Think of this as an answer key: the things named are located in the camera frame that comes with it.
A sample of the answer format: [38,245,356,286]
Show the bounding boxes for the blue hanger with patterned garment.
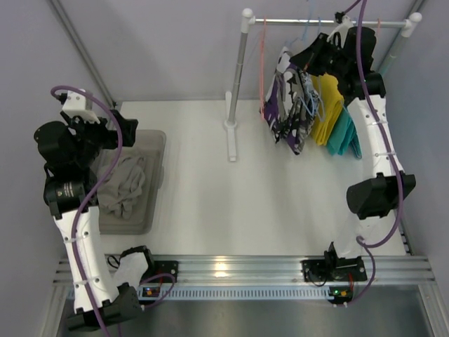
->
[286,0,327,117]

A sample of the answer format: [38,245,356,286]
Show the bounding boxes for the grey trousers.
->
[98,155,147,220]

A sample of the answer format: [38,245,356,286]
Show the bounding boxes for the purple patterned garment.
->
[264,47,307,155]

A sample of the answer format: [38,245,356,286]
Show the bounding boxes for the pink wire hanger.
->
[259,18,267,119]

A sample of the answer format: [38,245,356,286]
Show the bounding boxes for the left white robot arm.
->
[34,110,154,336]

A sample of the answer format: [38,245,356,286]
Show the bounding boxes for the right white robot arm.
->
[291,23,416,281]

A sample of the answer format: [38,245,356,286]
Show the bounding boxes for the blue hanger with yellow garment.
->
[311,15,337,120]

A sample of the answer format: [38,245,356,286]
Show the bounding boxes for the far right pink hanger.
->
[375,18,381,37]

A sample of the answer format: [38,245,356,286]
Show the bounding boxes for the grey plastic bin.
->
[98,130,166,235]

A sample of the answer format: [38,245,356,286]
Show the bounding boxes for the black white patterned garment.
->
[297,70,321,138]

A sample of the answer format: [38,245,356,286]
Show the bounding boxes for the yellow garment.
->
[311,74,344,146]

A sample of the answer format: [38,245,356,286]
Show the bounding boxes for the teal garment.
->
[326,107,362,159]

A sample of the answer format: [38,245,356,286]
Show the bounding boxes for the white metal clothes rack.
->
[224,2,423,162]

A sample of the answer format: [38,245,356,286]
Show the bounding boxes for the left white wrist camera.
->
[62,91,100,124]

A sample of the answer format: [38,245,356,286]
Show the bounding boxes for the aluminium mounting rail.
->
[53,255,436,286]

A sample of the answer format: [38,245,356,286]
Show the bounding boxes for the grey slotted cable duct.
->
[136,288,334,301]

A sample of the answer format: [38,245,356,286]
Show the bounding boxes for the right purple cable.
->
[335,0,404,307]

